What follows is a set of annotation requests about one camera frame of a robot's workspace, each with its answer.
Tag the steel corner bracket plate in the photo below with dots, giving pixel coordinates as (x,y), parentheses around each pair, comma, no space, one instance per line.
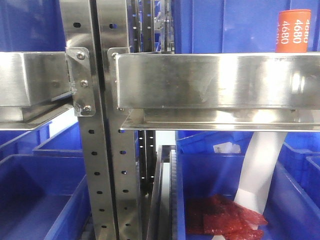
(81,81)

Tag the blue bin upper left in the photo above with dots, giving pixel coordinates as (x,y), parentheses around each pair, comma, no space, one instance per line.
(31,26)

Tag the blue bin behind lower left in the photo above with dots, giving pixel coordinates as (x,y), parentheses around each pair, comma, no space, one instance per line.
(66,143)

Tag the perforated steel upright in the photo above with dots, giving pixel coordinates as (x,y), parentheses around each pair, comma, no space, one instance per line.
(114,39)
(80,25)

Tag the steel shelf beam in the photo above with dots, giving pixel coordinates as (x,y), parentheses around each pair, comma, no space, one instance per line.
(265,92)
(34,88)

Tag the blue bin lower centre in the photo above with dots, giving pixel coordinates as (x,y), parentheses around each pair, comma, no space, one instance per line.
(290,212)

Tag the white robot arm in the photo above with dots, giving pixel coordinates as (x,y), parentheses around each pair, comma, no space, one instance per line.
(257,169)

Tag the blue bin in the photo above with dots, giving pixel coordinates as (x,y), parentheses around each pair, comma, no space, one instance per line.
(31,26)
(43,198)
(234,26)
(301,158)
(66,143)
(290,212)

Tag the red plastic bags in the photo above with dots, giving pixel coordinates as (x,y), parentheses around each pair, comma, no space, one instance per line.
(219,216)

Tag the blue bin upper right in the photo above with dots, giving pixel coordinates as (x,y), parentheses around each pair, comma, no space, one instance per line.
(234,26)

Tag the right steel shelf beam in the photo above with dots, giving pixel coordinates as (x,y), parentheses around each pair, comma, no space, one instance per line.
(265,92)

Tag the left perforated steel upright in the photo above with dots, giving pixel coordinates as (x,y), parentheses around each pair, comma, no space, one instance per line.
(80,25)

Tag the blue bin lower right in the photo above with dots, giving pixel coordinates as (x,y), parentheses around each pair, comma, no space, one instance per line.
(301,158)

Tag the left steel shelf beam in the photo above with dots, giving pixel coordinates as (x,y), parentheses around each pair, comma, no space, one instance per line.
(34,88)

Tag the right perforated steel upright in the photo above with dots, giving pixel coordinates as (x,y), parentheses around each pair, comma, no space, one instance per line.
(114,39)

